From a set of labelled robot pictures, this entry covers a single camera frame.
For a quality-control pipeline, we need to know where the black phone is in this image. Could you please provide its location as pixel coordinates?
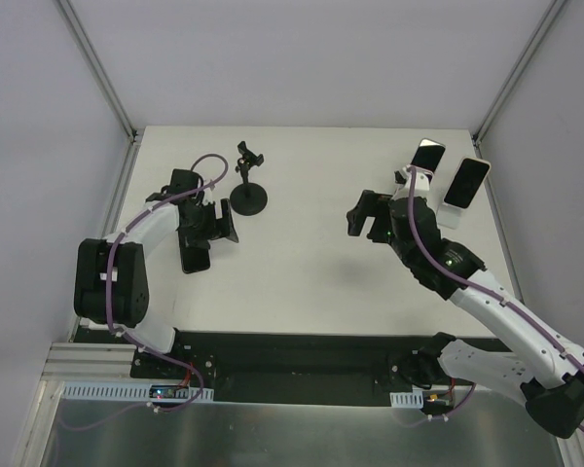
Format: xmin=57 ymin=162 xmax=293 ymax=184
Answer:
xmin=178 ymin=228 xmax=210 ymax=274

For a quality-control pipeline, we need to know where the black round-base phone stand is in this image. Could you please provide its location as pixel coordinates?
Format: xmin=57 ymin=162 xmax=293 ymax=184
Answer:
xmin=230 ymin=141 xmax=268 ymax=217

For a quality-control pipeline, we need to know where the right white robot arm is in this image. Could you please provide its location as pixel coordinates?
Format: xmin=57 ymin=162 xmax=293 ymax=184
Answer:
xmin=347 ymin=190 xmax=584 ymax=439

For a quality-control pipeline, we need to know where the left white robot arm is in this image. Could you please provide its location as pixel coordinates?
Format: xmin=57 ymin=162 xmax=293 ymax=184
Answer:
xmin=74 ymin=169 xmax=238 ymax=378

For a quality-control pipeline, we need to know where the white phone stand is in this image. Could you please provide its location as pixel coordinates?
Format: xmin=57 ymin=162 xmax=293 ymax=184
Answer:
xmin=436 ymin=201 xmax=467 ymax=230

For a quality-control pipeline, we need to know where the rear silver-edged phone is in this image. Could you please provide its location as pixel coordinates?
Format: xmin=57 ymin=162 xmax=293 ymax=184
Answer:
xmin=410 ymin=138 xmax=446 ymax=175

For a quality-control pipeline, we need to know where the right pink-case phone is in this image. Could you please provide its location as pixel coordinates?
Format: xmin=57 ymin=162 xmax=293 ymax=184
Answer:
xmin=443 ymin=158 xmax=492 ymax=210

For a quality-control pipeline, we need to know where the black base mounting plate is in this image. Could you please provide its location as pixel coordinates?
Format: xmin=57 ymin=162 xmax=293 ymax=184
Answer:
xmin=75 ymin=325 xmax=483 ymax=408

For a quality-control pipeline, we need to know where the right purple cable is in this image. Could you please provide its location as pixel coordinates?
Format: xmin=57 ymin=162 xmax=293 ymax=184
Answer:
xmin=401 ymin=164 xmax=584 ymax=439

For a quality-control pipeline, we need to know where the right aluminium table rail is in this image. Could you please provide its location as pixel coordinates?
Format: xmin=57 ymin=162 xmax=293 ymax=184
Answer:
xmin=485 ymin=165 xmax=534 ymax=305

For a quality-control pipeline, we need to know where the right white cable duct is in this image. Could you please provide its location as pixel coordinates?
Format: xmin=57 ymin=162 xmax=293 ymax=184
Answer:
xmin=389 ymin=390 xmax=424 ymax=410

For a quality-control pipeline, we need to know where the white cable duct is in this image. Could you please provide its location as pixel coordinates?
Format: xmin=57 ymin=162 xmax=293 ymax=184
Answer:
xmin=389 ymin=390 xmax=424 ymax=410
xmin=62 ymin=381 xmax=214 ymax=404

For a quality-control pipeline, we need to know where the left white cable duct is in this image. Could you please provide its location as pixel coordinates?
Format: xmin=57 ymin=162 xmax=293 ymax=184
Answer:
xmin=62 ymin=381 xmax=214 ymax=404

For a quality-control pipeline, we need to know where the right aluminium frame post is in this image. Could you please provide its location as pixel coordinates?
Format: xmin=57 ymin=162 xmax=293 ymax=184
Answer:
xmin=472 ymin=0 xmax=569 ymax=148

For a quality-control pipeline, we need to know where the aluminium frame post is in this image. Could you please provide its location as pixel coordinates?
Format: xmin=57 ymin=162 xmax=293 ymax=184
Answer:
xmin=472 ymin=0 xmax=569 ymax=148
xmin=53 ymin=0 xmax=138 ymax=141

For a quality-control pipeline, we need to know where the left aluminium frame post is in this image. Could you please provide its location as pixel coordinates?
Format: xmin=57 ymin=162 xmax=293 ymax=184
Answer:
xmin=53 ymin=0 xmax=138 ymax=141

